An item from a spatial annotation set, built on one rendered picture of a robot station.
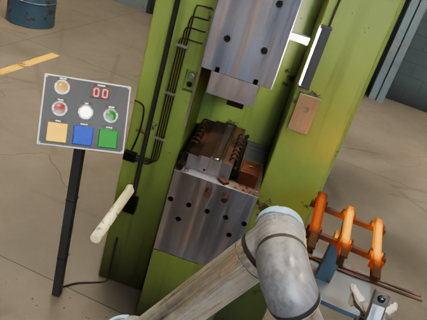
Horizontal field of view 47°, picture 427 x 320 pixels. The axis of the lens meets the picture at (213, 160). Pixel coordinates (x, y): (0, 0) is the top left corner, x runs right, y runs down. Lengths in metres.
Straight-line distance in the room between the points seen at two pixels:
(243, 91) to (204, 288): 0.98
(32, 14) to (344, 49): 4.95
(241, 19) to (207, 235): 0.96
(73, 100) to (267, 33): 0.81
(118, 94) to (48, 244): 1.25
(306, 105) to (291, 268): 1.17
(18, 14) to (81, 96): 4.58
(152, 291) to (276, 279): 1.54
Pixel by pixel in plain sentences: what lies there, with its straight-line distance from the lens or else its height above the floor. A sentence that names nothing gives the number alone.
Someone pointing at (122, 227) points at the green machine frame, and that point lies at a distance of 2.62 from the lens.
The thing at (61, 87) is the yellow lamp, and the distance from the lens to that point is 2.05.
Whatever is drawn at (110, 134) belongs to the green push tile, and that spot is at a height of 1.03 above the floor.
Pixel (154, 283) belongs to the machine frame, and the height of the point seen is 0.27.
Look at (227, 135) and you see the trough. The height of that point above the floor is 0.99.
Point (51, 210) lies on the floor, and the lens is 3.29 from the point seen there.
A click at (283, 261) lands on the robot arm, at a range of 1.06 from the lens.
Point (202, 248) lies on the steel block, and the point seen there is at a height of 0.56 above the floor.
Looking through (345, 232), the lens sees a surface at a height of 1.02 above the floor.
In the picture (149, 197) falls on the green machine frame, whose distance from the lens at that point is 2.48.
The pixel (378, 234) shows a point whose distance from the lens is 2.02.
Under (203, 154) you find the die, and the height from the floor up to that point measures 0.99.
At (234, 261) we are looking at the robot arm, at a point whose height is 1.24.
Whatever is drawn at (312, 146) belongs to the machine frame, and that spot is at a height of 1.13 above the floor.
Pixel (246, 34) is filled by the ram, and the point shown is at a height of 1.54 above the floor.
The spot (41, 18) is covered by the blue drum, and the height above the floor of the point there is 0.14.
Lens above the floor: 1.96
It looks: 27 degrees down
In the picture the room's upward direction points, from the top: 17 degrees clockwise
